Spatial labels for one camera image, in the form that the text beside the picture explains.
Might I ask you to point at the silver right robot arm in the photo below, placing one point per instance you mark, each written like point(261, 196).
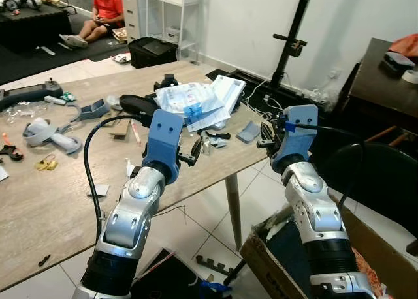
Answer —
point(320, 220)

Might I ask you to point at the person in red shirt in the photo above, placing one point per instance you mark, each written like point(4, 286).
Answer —
point(106, 5)

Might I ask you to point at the black handheld controller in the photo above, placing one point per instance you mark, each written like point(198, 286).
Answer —
point(29, 93)

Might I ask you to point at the black chair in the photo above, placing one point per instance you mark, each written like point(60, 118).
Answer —
point(382, 188)

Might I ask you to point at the black case on floor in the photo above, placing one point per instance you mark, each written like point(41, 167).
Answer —
point(163, 279)

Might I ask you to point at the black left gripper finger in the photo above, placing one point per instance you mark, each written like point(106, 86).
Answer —
point(196, 149)

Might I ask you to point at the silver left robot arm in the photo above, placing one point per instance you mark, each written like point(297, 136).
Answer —
point(127, 227)

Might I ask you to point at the small grey paper scrap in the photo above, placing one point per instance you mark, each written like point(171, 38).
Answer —
point(99, 190)

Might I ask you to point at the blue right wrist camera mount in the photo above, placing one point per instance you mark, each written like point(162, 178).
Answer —
point(297, 142)

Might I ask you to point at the red patterned trash wrapper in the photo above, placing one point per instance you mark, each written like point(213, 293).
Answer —
point(369, 276)

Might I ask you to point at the blue-grey printed bracket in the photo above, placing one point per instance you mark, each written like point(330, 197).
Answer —
point(95, 110)

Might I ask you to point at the dark brown side table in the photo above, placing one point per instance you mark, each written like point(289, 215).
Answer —
point(375, 96)

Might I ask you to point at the wooden table leg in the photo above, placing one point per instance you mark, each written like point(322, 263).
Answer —
point(233, 207)

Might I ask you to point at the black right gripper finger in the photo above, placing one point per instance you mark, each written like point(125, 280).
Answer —
point(266, 130)

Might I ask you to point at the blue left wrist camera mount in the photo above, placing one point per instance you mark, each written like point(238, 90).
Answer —
point(162, 139)

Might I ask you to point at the small yellow part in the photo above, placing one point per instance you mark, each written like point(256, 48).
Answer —
point(47, 162)

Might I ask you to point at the small black screw part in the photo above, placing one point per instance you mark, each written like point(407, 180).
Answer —
point(44, 260)

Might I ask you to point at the clear plastic bags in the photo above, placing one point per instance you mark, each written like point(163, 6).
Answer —
point(23, 110)

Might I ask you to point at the black floor rug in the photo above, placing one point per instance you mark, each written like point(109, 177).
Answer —
point(39, 61)

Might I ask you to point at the grey-blue flat plastic piece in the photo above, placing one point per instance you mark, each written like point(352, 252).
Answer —
point(248, 132)

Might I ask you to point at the white drawer cabinet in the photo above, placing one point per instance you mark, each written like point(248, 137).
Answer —
point(132, 8)

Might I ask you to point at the orange black clamp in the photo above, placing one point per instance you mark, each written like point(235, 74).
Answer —
point(10, 150)

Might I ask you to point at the small black device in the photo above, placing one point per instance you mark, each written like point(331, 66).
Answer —
point(166, 82)

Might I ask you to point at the white plastic packets pile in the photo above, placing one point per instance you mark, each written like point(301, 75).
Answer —
point(209, 96)

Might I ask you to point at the black toothed rack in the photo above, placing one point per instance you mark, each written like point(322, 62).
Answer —
point(212, 265)

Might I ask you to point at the shiny black oval case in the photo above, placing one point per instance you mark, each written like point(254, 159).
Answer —
point(137, 106)

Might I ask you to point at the black stand pole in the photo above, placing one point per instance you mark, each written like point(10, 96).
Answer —
point(292, 38)

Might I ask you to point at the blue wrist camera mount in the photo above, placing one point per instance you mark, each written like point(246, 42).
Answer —
point(297, 142)
point(162, 139)

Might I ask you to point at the brown cardboard box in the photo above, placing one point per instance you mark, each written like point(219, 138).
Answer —
point(274, 263)

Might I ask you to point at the black storage box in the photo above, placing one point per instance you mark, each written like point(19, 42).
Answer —
point(151, 53)

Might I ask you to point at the small cardboard piece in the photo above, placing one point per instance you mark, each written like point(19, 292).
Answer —
point(119, 129)

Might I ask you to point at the white tube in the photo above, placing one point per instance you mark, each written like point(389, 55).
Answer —
point(56, 100)

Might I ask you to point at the black low table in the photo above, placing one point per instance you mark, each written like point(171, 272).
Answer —
point(32, 26)

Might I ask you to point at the orange red cloth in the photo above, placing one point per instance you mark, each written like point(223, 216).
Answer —
point(406, 44)

